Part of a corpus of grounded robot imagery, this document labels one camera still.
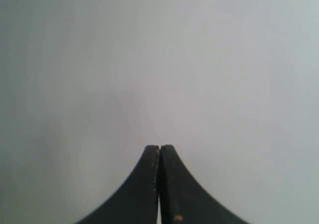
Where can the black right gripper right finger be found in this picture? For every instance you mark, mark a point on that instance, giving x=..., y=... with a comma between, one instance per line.
x=182, y=199

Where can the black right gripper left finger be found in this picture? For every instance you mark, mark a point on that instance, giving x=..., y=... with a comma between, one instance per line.
x=136, y=200

